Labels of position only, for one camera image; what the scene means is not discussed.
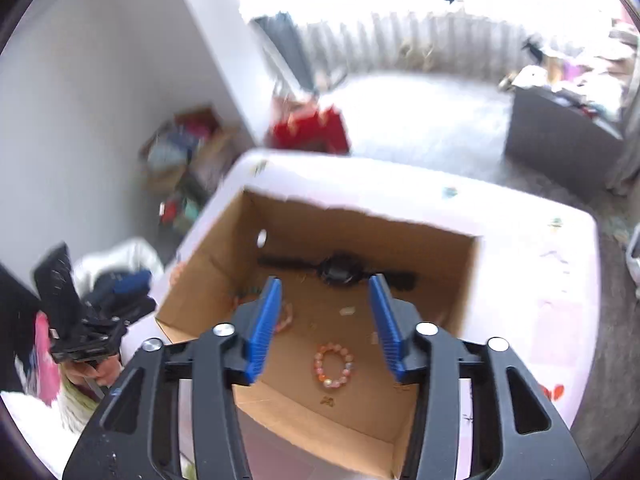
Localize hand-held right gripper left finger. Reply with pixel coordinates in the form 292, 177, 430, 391
62, 275, 283, 480

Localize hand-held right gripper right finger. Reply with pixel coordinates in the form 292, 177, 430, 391
367, 274, 591, 480

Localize orange pink bead bracelet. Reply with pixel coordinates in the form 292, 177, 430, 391
230, 287, 296, 333
313, 342, 355, 390

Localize large brown cardboard box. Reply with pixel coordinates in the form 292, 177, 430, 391
155, 186, 485, 478

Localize black pink smart watch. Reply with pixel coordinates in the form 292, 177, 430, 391
257, 252, 416, 291

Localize person's left forearm green sleeve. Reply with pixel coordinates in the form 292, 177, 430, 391
57, 380, 108, 433

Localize person's left hand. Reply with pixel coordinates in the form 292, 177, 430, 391
65, 355, 123, 391

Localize pile of clothes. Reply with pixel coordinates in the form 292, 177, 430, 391
75, 237, 166, 333

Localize pink cloth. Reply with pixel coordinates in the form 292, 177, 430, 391
12, 310, 63, 406

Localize cluttered open cardboard box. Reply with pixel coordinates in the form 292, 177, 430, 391
137, 105, 241, 231

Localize red bag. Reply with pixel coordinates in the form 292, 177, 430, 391
270, 102, 351, 156

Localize white plastic container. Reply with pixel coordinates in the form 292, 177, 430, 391
625, 225, 640, 286

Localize grey cabinet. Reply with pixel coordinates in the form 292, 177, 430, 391
504, 85, 626, 191

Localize white railing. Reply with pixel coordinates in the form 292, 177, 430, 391
300, 7, 506, 81

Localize grey curtain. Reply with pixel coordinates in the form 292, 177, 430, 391
607, 60, 640, 196

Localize clutter pile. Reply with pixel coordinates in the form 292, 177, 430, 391
497, 20, 640, 121

